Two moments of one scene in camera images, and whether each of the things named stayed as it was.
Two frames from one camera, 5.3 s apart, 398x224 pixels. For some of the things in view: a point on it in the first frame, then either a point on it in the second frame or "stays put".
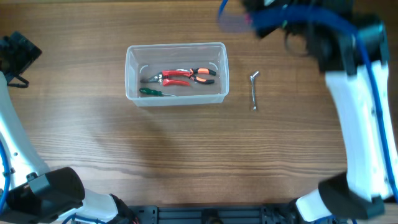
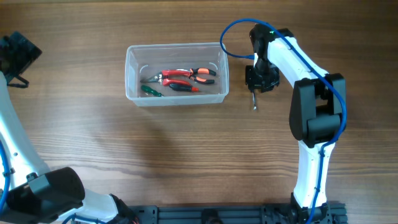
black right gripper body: x=296 y=27 to x=266 y=74
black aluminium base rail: x=277 y=214 stays put
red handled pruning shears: x=162 y=76 stays put
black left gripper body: x=18 y=56 stays put
